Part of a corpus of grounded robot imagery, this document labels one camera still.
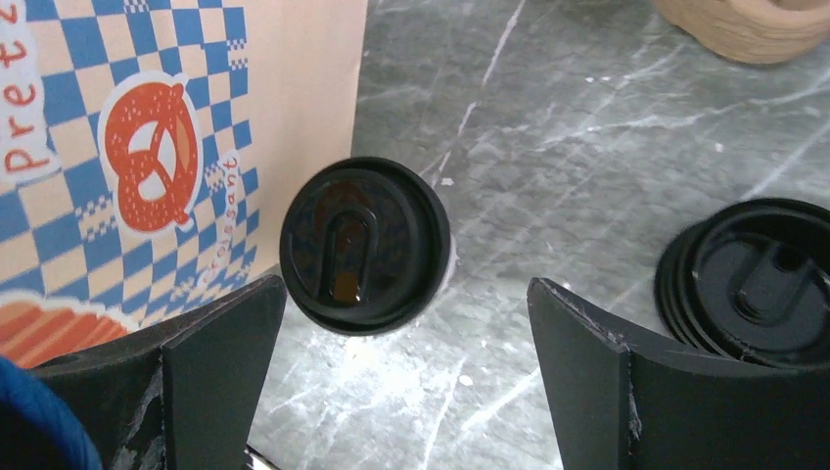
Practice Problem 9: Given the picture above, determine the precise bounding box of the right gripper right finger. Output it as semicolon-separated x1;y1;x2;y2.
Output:
527;277;829;469

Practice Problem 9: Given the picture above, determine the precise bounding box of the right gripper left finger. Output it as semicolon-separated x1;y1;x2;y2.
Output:
33;275;287;470

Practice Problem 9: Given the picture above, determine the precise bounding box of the blue checkered paper bag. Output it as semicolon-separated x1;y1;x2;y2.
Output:
0;0;370;470

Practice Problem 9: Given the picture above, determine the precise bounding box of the stack of black lids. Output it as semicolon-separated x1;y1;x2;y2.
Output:
654;198;829;370

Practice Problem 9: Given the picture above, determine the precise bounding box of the brown cardboard cup carrier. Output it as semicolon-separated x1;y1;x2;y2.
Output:
654;0;829;65

